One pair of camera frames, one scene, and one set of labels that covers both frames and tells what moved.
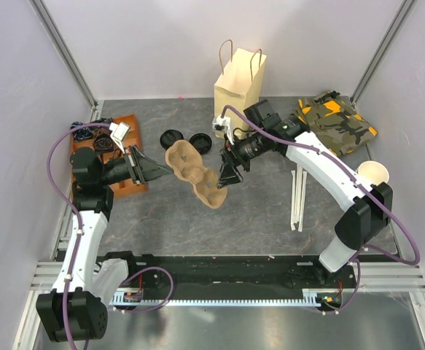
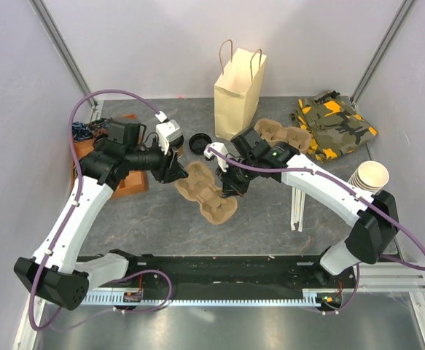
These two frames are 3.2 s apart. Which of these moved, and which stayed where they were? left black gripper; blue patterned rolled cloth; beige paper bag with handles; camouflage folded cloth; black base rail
Moved: left black gripper
Stayed: blue patterned rolled cloth; black base rail; beige paper bag with handles; camouflage folded cloth
